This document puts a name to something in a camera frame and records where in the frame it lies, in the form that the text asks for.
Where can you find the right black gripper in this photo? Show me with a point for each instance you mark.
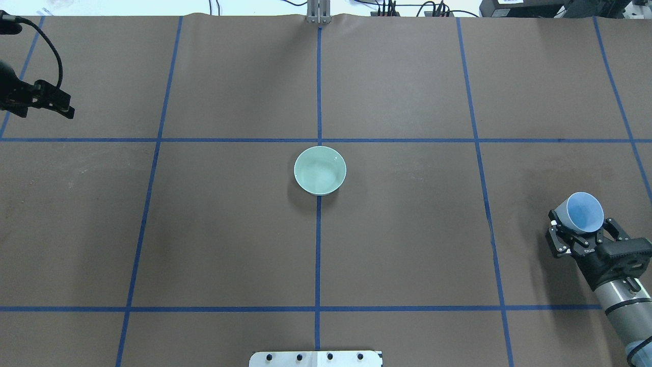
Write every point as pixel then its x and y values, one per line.
pixel 592 262

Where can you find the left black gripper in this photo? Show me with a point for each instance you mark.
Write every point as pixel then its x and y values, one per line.
pixel 8 81

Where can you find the blue plastic cup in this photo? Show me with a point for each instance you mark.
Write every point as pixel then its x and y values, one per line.
pixel 581 212

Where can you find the green ceramic bowl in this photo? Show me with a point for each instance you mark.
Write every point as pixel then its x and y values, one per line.
pixel 320 170

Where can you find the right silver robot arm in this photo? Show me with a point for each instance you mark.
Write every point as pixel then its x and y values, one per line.
pixel 627 306

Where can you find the black box with label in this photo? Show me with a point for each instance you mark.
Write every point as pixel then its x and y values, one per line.
pixel 521 9

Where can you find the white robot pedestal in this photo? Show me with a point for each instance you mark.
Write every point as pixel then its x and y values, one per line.
pixel 317 358

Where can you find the aluminium frame post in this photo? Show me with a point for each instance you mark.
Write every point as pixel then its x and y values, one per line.
pixel 319 12

